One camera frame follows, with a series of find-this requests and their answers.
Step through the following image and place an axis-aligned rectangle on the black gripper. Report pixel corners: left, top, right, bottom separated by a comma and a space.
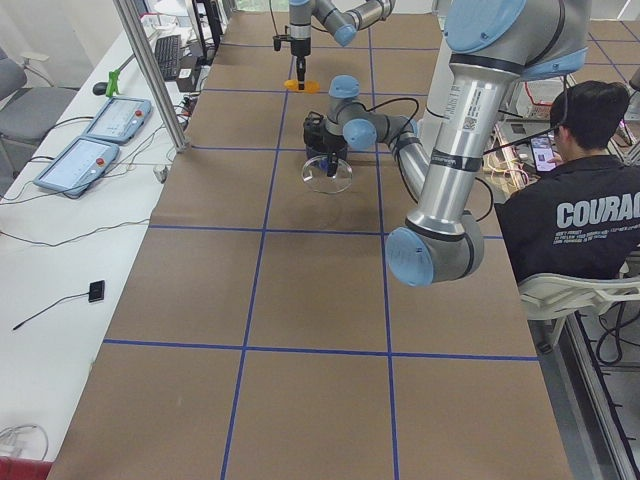
291, 38, 311, 91
323, 134, 345, 176

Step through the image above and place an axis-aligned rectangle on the yellow toy corn cob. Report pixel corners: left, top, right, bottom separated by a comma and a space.
284, 79, 320, 94

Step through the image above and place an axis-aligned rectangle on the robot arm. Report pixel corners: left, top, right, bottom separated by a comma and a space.
284, 0, 395, 92
325, 1, 592, 286

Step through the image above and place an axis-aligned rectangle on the dark blue saucepan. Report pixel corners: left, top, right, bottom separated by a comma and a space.
305, 142, 348, 160

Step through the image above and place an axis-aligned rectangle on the black keyboard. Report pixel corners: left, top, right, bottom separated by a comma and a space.
154, 35, 182, 81

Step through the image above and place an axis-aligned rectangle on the far teach pendant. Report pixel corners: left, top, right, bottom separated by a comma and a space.
83, 96, 152, 145

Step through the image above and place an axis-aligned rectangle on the teach pendant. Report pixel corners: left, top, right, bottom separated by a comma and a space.
83, 96, 152, 145
34, 136, 120, 198

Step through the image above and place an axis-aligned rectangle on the green clamp tool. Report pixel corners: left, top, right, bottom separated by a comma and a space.
105, 69, 121, 97

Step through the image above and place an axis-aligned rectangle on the black computer mouse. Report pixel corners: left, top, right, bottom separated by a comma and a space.
92, 82, 108, 96

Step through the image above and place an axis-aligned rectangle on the smartphone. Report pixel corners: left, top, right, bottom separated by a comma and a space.
530, 135, 556, 174

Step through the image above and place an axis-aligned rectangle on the white plastic chair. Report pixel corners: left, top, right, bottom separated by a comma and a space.
518, 273, 639, 320

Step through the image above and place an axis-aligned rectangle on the near teach pendant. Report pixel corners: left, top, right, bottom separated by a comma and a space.
34, 136, 120, 198

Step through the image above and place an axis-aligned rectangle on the seated person black shirt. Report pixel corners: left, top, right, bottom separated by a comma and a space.
495, 80, 639, 282

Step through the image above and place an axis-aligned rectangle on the small black square pad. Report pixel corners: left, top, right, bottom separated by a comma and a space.
88, 280, 106, 303

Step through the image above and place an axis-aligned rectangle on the grey office chair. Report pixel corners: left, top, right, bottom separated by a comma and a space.
1, 50, 78, 174

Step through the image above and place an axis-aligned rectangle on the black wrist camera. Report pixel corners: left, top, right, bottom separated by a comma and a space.
272, 34, 291, 52
303, 111, 325, 145

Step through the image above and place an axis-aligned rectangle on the white camera stand post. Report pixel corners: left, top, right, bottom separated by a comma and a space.
417, 1, 453, 149

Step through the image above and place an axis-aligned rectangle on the aluminium frame post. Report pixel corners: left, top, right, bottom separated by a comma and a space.
113, 0, 188, 153

